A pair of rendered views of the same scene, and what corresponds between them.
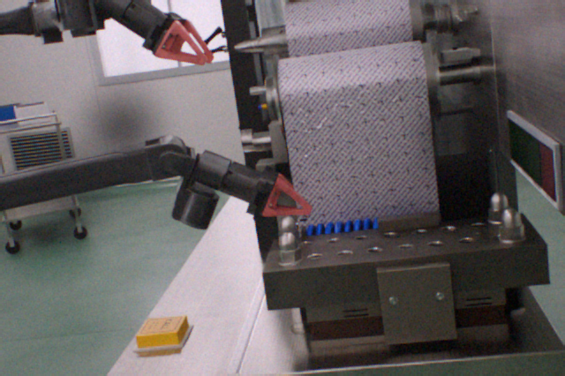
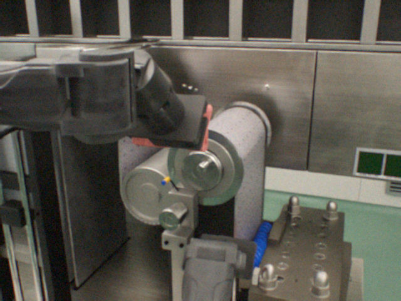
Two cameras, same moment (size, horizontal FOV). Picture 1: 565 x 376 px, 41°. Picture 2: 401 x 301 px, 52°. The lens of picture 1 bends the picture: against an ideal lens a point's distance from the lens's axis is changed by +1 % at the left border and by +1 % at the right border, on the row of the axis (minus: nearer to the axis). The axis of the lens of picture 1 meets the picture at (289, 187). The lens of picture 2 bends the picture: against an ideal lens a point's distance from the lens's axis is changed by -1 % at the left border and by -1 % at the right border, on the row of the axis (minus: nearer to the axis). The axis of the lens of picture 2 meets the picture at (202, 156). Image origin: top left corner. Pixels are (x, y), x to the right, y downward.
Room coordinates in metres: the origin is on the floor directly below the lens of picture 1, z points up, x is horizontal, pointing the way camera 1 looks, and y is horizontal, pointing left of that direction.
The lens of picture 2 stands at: (1.13, 0.68, 1.52)
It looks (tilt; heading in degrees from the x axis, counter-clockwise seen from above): 19 degrees down; 283
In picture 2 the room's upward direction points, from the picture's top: straight up
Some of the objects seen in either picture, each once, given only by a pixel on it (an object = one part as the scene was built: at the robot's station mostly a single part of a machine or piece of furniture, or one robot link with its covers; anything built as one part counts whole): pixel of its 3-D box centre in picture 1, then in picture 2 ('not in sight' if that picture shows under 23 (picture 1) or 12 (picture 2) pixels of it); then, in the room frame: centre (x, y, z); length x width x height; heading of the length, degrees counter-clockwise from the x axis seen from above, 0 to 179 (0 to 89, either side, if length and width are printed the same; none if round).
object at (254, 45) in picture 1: (249, 46); not in sight; (1.54, 0.04, 1.33); 0.06 x 0.03 x 0.03; 83
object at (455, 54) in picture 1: (459, 52); not in sight; (1.25, -0.31, 1.28); 0.06 x 0.05 x 0.02; 83
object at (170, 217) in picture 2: (248, 140); (171, 217); (1.33, 0.06, 1.18); 0.04 x 0.02 x 0.04; 173
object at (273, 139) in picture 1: (279, 206); (180, 267); (1.32, 0.02, 1.05); 0.06 x 0.05 x 0.31; 83
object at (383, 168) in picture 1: (363, 178); (249, 214); (1.21, -0.12, 1.11); 0.23 x 0.01 x 0.18; 83
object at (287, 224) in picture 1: (288, 229); (268, 274); (1.15, 0.01, 1.05); 0.04 x 0.04 x 0.04
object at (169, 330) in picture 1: (162, 331); not in sight; (1.15, 0.24, 0.91); 0.07 x 0.07 x 0.02; 83
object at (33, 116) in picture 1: (33, 171); not in sight; (5.74, 1.93, 0.51); 0.91 x 0.58 x 1.02; 17
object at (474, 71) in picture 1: (456, 74); not in sight; (1.25, -0.30, 1.25); 0.07 x 0.04 x 0.04; 83
